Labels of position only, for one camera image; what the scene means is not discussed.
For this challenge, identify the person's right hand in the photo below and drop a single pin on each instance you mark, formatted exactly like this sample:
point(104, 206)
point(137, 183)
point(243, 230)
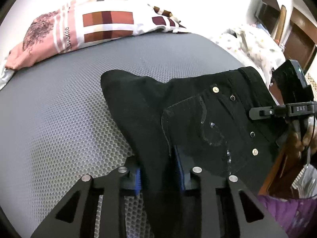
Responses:
point(296, 143)

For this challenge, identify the white plastic bag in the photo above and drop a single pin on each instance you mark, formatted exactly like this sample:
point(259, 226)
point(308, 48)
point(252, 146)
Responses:
point(305, 182)

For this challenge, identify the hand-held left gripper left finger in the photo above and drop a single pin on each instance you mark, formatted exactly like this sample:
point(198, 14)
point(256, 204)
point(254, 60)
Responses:
point(137, 181)

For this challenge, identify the black pants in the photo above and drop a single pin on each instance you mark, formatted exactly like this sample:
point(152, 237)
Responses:
point(198, 119)

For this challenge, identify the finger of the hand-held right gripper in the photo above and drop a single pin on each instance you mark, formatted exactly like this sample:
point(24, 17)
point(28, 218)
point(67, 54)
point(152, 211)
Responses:
point(262, 111)

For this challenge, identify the purple garment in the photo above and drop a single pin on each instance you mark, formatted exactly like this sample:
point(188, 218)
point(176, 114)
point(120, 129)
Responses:
point(289, 213)

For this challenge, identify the white dotted quilt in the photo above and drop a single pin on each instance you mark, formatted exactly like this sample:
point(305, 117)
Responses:
point(257, 52)

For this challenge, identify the plaid patterned pillow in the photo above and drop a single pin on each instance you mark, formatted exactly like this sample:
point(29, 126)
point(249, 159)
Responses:
point(99, 24)

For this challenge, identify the grey mesh mattress pad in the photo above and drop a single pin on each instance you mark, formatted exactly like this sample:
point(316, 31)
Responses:
point(62, 116)

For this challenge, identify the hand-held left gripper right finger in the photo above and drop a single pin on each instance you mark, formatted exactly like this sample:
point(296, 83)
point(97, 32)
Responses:
point(178, 171)

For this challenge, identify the wooden wardrobe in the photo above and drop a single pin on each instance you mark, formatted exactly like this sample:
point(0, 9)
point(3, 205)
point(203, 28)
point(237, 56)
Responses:
point(299, 34)

